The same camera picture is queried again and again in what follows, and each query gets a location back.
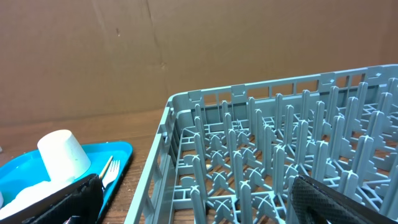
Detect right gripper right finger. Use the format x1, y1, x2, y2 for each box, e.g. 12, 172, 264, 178
290, 175, 395, 224

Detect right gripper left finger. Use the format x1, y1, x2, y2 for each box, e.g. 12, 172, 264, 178
1, 174, 104, 224

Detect grey dishwasher rack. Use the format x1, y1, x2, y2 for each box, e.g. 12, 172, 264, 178
125, 64, 397, 223

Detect white plastic fork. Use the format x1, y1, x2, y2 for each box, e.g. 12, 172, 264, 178
102, 160, 120, 189

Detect white paper cup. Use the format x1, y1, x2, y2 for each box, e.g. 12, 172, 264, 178
37, 129, 91, 182

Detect crumpled white napkin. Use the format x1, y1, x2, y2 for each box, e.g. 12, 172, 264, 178
1, 181, 72, 220

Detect wooden chopstick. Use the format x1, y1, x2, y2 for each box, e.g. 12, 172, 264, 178
99, 156, 113, 179

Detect teal serving tray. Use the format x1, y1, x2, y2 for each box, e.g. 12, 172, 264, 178
1, 141, 133, 222

